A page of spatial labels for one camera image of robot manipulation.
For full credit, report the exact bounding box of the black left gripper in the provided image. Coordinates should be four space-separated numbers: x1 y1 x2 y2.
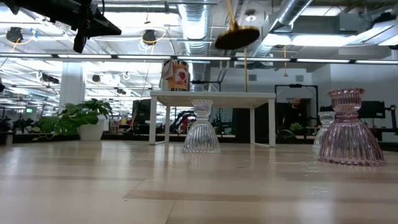
73 0 122 54

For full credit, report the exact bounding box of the glass candle jar silver lid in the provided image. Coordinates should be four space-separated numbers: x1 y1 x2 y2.
160 58 190 92

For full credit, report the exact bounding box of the clear ribbed glass candle holder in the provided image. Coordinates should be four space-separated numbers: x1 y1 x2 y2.
312 111 336 149
182 99 221 154

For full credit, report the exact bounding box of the pink ribbed glass candle holder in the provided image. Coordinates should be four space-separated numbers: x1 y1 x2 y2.
317 87 387 167

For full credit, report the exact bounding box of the long ceiling light bar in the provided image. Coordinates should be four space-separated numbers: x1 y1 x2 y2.
0 52 398 65

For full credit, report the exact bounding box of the black ceiling-mounted device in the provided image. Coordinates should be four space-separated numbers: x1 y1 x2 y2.
6 26 24 43
142 29 157 46

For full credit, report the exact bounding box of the white building column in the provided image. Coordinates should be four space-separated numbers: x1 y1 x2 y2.
58 62 85 108

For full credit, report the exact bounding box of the black screen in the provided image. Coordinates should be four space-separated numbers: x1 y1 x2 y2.
132 98 152 125

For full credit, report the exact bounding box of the green plant in white pot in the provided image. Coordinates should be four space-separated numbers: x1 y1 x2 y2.
32 98 113 142

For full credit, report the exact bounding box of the small white table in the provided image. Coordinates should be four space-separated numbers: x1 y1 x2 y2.
149 90 277 148

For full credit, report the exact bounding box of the hanging brass pendant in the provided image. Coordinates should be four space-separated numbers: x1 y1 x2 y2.
282 46 289 78

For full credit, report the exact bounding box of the rectangular ceiling light panel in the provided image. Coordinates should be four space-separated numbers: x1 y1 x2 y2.
264 33 349 47

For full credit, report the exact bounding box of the person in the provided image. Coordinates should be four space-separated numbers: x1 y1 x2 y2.
284 97 307 130

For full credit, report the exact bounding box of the black office chair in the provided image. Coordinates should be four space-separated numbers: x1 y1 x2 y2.
276 129 296 140

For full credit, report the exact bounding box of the black office monitor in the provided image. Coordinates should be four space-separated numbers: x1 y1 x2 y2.
360 101 386 119

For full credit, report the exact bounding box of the silver corrugated air duct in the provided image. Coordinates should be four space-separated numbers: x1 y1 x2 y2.
178 0 212 91
248 0 313 58

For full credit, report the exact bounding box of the black metal gantry frame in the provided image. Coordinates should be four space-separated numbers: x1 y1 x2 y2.
275 83 320 125

